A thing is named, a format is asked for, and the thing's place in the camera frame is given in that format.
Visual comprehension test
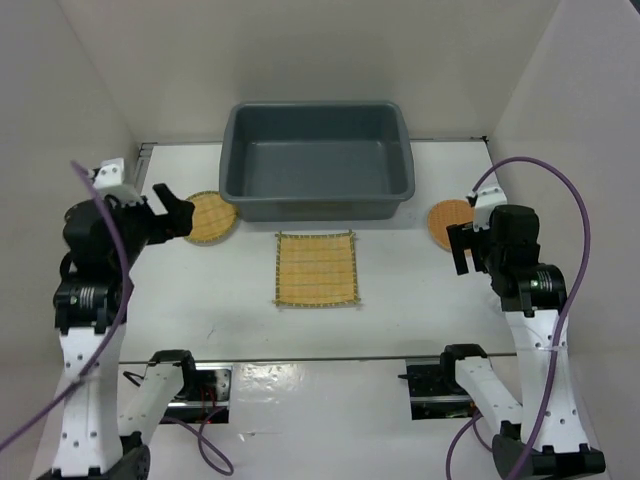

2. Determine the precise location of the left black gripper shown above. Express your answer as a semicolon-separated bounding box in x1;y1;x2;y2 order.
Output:
106;183;195;270

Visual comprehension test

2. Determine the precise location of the round orange woven mat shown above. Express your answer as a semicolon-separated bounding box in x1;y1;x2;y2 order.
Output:
426;199;474;252

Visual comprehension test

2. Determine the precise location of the round green-rimmed bamboo mat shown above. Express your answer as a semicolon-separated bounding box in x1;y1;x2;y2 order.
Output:
185;190;238;246

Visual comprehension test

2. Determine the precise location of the square woven bamboo mat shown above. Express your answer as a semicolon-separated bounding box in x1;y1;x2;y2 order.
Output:
273;230;360;309

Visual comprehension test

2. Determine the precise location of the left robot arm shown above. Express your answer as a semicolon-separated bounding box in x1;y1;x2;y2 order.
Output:
43;184;199;479

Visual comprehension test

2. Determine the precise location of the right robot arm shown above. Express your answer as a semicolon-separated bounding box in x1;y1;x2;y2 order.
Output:
438;204;606;479

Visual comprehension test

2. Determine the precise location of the grey plastic bin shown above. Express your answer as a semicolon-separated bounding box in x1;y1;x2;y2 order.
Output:
219;101;415;222

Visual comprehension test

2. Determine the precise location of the aluminium frame rail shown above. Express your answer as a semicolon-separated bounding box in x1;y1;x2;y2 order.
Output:
132;142;155;193

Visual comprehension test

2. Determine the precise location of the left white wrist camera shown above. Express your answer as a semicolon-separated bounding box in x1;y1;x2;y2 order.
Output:
89;158;143;206

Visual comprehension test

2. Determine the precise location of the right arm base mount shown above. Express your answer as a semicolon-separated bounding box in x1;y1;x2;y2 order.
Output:
398;358;476;421

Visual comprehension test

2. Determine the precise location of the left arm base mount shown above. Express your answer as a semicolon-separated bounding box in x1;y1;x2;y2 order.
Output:
118;361;233;425

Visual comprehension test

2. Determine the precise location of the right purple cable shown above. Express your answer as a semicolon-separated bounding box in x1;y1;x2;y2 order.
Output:
444;157;592;480

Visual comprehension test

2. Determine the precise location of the purple cable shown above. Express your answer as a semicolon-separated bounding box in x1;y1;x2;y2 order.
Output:
0;159;136;456
444;157;592;480

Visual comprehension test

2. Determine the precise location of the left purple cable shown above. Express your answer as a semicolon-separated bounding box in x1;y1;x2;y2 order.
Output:
0;159;136;456

